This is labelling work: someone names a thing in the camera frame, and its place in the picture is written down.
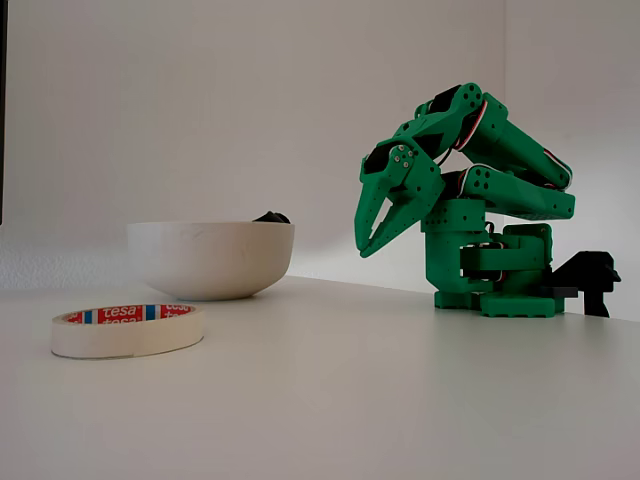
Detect beige masking tape roll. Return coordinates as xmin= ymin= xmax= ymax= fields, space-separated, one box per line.
xmin=50 ymin=302 xmax=205 ymax=360

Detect white round bowl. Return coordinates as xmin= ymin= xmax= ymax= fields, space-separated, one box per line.
xmin=126 ymin=221 xmax=296 ymax=302

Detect black cloth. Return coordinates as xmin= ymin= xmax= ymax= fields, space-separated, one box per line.
xmin=251 ymin=210 xmax=292 ymax=226

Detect black table clamp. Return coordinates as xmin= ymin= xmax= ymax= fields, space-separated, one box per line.
xmin=539 ymin=249 xmax=622 ymax=319

